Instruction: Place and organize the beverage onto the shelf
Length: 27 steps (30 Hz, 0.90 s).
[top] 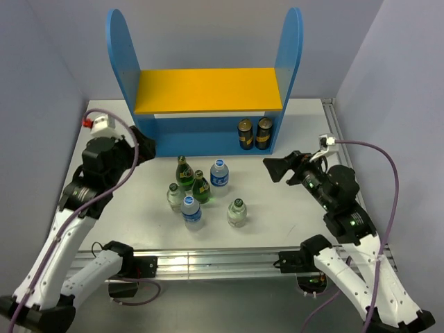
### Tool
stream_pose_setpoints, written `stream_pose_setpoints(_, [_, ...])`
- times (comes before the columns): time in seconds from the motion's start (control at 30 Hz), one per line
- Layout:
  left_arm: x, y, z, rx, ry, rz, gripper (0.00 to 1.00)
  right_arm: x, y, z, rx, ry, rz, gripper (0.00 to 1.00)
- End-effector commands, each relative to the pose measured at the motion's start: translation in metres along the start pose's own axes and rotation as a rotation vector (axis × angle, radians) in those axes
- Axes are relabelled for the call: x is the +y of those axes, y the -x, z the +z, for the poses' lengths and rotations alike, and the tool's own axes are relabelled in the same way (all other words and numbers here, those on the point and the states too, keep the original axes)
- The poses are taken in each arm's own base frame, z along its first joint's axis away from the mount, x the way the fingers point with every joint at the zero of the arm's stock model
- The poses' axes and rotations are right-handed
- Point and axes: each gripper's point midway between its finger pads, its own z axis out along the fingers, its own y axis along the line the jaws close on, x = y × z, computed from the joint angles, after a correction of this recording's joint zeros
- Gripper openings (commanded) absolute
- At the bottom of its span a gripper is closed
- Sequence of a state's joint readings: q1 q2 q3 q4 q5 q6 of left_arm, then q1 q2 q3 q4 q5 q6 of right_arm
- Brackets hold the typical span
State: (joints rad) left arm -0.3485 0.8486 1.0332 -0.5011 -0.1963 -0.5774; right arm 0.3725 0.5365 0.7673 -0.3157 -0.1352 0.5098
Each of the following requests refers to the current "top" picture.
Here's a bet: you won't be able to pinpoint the plastic water bottle front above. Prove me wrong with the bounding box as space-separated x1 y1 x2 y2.
180 196 203 231

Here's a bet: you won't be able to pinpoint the black can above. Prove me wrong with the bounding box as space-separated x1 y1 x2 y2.
237 119 254 150
255 117 273 150

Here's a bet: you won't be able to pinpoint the clear glass bottle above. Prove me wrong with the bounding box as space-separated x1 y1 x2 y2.
228 198 247 228
166 182 186 213

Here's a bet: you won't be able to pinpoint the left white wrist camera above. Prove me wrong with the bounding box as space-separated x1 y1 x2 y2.
82 115 118 138

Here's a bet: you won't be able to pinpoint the green glass bottle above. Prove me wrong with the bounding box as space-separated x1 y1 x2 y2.
176 155 195 191
192 170 211 204

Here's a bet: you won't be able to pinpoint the blue and yellow shelf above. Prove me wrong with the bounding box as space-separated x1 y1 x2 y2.
105 8 304 157

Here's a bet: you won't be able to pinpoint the aluminium side rail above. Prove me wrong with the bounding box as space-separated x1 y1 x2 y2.
321 106 368 228

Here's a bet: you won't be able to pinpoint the plastic water bottle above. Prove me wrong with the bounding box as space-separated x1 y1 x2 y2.
210 159 229 198
180 196 203 231

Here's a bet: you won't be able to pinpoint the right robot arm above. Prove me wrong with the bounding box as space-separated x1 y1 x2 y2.
263 151 436 332

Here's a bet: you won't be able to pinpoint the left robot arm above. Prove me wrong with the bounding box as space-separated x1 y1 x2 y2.
1 126 155 332

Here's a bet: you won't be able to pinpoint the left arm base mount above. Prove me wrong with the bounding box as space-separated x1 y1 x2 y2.
108 256 157 299

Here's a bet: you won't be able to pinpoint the aluminium front rail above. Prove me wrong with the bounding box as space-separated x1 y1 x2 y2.
69 246 398 282

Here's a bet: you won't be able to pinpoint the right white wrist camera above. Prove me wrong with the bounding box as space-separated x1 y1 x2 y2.
309 133 339 162

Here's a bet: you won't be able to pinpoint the green glass bottle front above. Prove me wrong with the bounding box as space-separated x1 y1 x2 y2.
192 170 211 204

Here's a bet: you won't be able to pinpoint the right black can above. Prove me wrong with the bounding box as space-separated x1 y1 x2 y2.
255 117 273 150

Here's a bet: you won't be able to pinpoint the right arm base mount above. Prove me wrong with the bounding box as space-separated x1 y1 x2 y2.
273 250 327 298

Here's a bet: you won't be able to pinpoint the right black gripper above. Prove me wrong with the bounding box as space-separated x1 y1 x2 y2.
263 149 334 210

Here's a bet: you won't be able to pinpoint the left black can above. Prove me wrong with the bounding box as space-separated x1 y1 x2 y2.
237 119 254 150

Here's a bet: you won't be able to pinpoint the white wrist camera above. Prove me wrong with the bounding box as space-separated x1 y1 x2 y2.
309 133 339 162
82 115 118 138

